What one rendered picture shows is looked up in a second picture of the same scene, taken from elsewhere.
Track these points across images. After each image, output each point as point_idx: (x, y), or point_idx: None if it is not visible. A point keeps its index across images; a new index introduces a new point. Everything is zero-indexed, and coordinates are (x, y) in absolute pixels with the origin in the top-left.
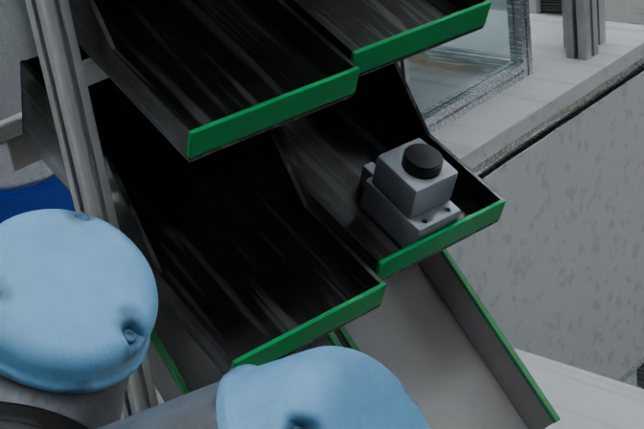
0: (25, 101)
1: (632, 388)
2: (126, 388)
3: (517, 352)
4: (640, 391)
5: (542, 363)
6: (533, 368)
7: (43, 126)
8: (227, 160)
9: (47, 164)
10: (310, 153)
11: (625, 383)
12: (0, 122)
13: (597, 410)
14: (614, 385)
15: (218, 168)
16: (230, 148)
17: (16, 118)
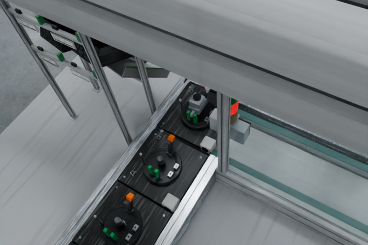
0: (99, 58)
1: (75, 58)
2: (145, 73)
3: (56, 78)
4: (76, 57)
5: (62, 73)
6: (63, 75)
7: (106, 56)
8: (98, 44)
9: (107, 65)
10: None
11: (73, 59)
12: (90, 74)
13: (82, 63)
14: (73, 60)
15: (101, 45)
16: (96, 42)
17: (89, 71)
